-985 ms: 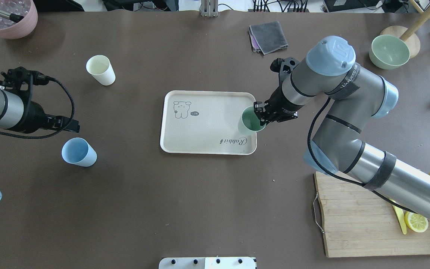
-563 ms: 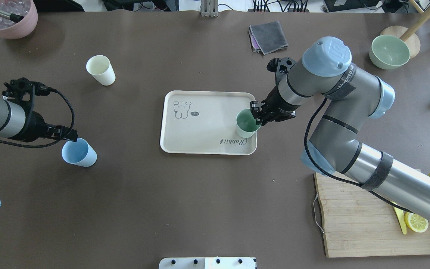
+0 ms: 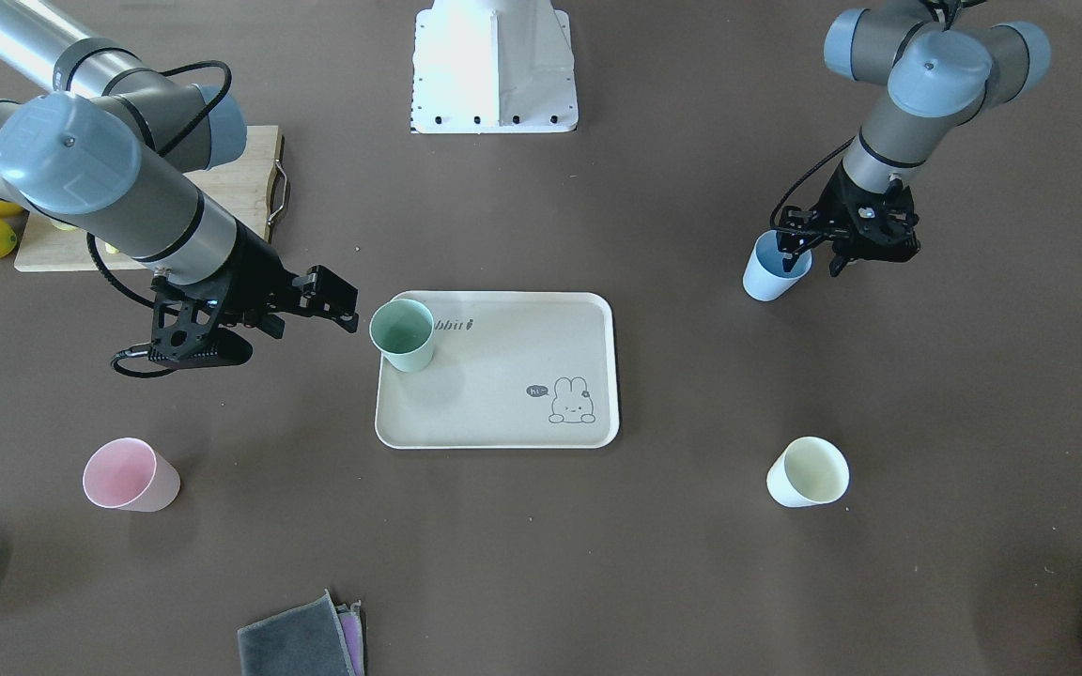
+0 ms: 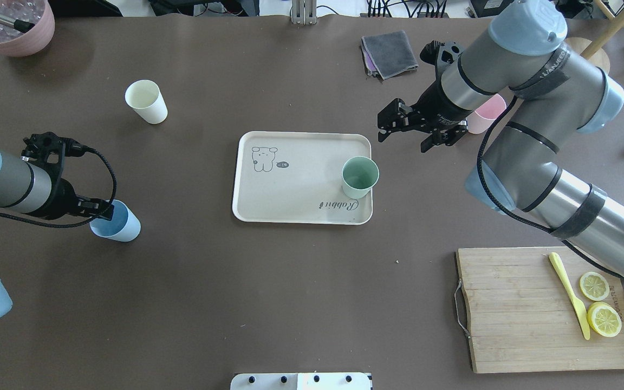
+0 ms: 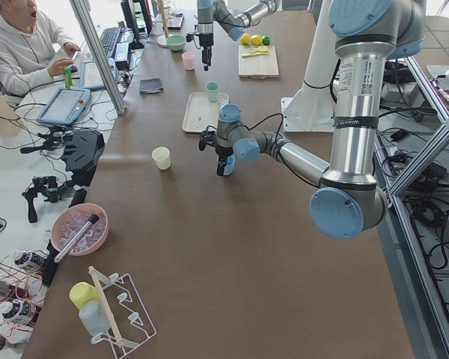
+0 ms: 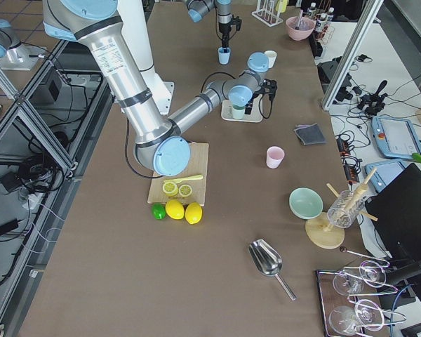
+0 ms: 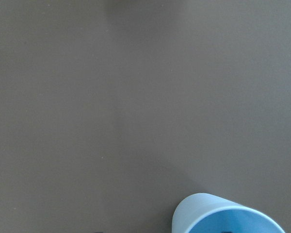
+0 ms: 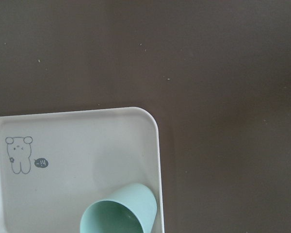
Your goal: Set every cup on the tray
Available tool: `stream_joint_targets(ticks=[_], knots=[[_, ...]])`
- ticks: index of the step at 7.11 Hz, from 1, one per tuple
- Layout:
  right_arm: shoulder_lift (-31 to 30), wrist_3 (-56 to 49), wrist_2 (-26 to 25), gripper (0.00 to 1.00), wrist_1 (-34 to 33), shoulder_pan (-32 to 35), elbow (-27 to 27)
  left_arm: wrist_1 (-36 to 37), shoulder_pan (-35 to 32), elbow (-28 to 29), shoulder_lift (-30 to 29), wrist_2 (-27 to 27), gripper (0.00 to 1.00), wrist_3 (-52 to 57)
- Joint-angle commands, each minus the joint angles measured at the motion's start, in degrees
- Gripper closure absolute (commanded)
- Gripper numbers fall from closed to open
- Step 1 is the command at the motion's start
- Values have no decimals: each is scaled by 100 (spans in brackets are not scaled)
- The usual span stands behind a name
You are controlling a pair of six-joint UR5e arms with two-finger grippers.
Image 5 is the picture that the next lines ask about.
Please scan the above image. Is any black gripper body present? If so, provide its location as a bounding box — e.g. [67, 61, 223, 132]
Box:
[215, 144, 233, 162]
[198, 32, 213, 49]

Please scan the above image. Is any light blue cup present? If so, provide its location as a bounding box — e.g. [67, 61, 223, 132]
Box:
[223, 155, 235, 176]

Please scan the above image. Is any pink cup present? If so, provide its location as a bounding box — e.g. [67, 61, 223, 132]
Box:
[181, 52, 195, 71]

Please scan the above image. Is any green cup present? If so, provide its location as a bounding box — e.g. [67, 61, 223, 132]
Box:
[206, 81, 219, 102]

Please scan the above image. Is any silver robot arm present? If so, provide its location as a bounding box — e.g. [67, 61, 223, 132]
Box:
[188, 0, 281, 71]
[199, 1, 426, 239]

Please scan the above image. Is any cream rabbit tray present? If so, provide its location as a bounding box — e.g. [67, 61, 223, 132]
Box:
[182, 92, 229, 133]

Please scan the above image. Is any green bowl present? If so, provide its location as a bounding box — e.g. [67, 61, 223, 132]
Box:
[166, 34, 186, 52]

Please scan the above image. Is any yellow plastic knife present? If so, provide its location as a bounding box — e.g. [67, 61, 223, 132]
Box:
[240, 52, 268, 58]

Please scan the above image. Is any whole yellow lemon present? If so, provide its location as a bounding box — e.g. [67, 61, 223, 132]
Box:
[239, 33, 250, 46]

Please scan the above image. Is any wooden stand with base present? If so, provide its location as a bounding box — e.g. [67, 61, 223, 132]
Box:
[156, 0, 169, 48]

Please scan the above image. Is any wooden cutting board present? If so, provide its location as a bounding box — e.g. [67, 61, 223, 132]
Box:
[238, 45, 279, 79]

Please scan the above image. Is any cream cup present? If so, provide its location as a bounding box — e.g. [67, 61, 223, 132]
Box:
[151, 147, 171, 171]

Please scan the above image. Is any grey folded cloth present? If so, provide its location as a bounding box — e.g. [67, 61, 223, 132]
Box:
[139, 78, 163, 94]

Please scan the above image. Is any black keyboard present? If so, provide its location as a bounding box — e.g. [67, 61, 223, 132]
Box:
[100, 27, 121, 58]

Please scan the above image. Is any blue teach pendant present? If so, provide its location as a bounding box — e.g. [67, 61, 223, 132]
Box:
[37, 88, 91, 125]
[79, 58, 118, 90]

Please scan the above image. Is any black device on desk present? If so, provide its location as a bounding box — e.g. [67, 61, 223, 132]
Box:
[61, 130, 105, 186]

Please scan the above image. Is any pink bowl with ice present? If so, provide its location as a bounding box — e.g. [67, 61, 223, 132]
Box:
[51, 203, 109, 256]

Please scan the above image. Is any seated person in hoodie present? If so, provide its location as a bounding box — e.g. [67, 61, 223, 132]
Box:
[0, 0, 80, 96]

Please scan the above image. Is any yellow cup on rack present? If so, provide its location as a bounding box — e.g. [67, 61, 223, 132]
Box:
[69, 282, 99, 309]

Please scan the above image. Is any translucent cup on rack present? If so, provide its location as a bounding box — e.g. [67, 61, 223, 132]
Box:
[79, 299, 111, 337]

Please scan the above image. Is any aluminium frame post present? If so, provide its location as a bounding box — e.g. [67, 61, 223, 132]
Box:
[69, 0, 126, 115]

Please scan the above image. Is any metal scoop handle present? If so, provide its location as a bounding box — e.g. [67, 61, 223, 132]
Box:
[54, 214, 100, 263]

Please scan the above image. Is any white wire cup rack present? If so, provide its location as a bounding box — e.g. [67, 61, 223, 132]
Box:
[88, 266, 157, 358]

